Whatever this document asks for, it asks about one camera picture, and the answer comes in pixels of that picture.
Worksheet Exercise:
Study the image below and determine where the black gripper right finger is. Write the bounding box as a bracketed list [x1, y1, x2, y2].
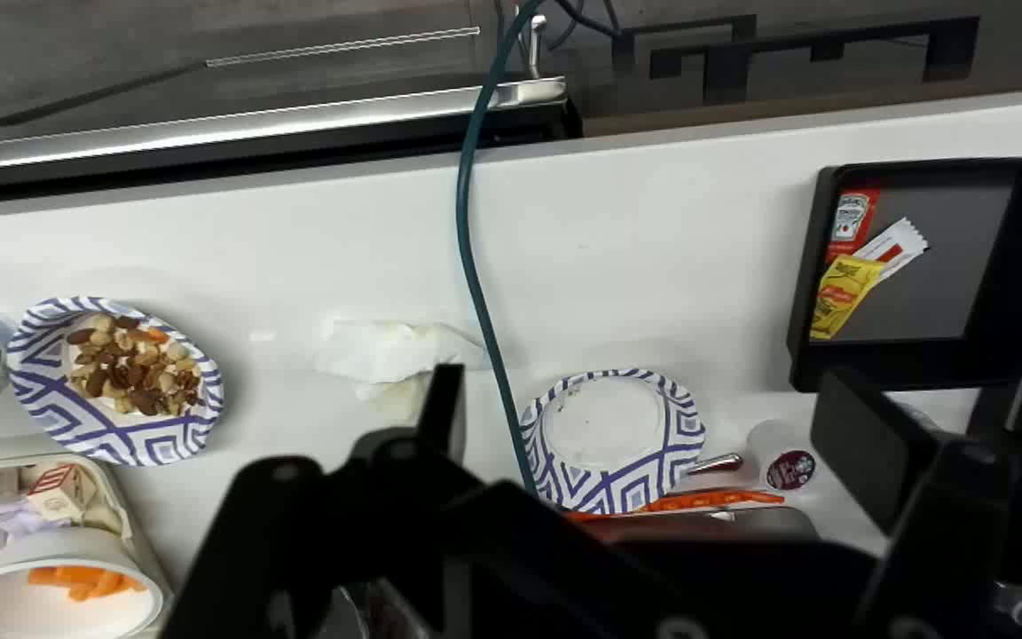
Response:
[807, 369, 960, 532]

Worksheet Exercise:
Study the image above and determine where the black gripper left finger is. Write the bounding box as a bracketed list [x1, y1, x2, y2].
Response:
[415, 362, 466, 461]

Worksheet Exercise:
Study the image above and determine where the yellow mustard sachet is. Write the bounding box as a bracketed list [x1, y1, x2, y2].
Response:
[807, 257, 884, 341]

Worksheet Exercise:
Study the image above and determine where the black plastic container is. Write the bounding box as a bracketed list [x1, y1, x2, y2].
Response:
[789, 161, 1022, 390]

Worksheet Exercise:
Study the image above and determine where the crumpled white napkin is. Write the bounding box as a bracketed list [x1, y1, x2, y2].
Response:
[315, 318, 487, 398]

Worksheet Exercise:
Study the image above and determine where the coffee pod cup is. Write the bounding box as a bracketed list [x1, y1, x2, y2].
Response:
[746, 422, 820, 493]

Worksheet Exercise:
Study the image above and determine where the empty blue patterned paper plate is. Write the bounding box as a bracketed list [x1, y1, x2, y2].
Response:
[519, 369, 706, 515]

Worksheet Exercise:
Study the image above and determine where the orange clear plastic tray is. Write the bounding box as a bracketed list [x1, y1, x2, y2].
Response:
[566, 480, 789, 524]

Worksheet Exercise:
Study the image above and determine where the white and red sachet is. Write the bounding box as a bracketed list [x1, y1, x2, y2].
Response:
[859, 218, 929, 276]

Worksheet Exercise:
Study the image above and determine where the red Heinz ketchup sachet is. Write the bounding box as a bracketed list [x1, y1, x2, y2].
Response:
[826, 185, 881, 258]

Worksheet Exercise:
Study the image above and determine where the blue patterned plate with nuts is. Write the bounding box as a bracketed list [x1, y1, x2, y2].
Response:
[8, 296, 225, 466]

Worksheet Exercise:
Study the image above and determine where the white packet pile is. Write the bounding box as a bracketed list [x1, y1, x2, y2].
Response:
[0, 457, 131, 538]

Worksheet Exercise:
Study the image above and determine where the white bowl with orange food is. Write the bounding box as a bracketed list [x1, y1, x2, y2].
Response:
[0, 528, 165, 639]

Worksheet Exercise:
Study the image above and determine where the teal cable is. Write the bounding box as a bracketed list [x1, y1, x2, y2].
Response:
[451, 0, 550, 489]

